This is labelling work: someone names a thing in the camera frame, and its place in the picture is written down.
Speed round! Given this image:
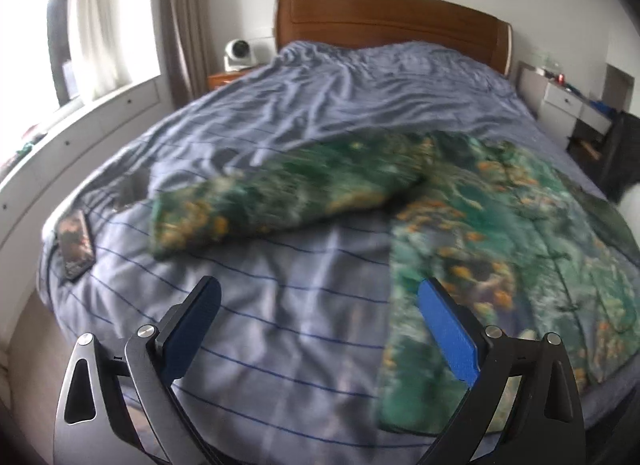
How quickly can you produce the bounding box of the green patterned padded jacket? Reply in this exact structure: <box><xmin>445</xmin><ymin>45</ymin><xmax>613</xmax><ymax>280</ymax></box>
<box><xmin>150</xmin><ymin>132</ymin><xmax>639</xmax><ymax>435</ymax></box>

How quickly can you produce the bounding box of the blue checked bed duvet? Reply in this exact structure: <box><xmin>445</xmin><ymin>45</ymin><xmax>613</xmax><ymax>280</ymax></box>
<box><xmin>39</xmin><ymin>42</ymin><xmax>639</xmax><ymax>464</ymax></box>

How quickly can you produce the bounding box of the smartphone with orange screen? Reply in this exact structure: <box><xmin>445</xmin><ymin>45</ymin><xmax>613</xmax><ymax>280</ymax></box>
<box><xmin>56</xmin><ymin>210</ymin><xmax>96</xmax><ymax>281</ymax></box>

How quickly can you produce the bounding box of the white window sill cabinet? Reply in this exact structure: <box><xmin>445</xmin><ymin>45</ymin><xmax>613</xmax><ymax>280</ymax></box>
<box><xmin>1</xmin><ymin>75</ymin><xmax>174</xmax><ymax>349</ymax></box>

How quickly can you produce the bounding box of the black jacket on chair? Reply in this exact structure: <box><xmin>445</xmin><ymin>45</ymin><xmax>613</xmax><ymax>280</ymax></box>
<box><xmin>598</xmin><ymin>112</ymin><xmax>640</xmax><ymax>203</ymax></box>

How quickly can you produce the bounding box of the white desk with drawers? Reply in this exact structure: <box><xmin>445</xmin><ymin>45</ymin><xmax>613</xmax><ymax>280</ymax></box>
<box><xmin>516</xmin><ymin>62</ymin><xmax>612</xmax><ymax>150</ymax></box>

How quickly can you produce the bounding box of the wooden nightstand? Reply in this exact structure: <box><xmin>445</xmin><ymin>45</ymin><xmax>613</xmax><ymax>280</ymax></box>
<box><xmin>207</xmin><ymin>66</ymin><xmax>257</xmax><ymax>92</ymax></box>

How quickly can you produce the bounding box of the brown wooden headboard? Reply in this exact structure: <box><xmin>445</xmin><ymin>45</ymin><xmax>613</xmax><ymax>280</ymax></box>
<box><xmin>273</xmin><ymin>0</ymin><xmax>513</xmax><ymax>76</ymax></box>

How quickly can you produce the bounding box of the beige curtain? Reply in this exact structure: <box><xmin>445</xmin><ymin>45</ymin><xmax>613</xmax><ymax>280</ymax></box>
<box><xmin>160</xmin><ymin>0</ymin><xmax>215</xmax><ymax>108</ymax></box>

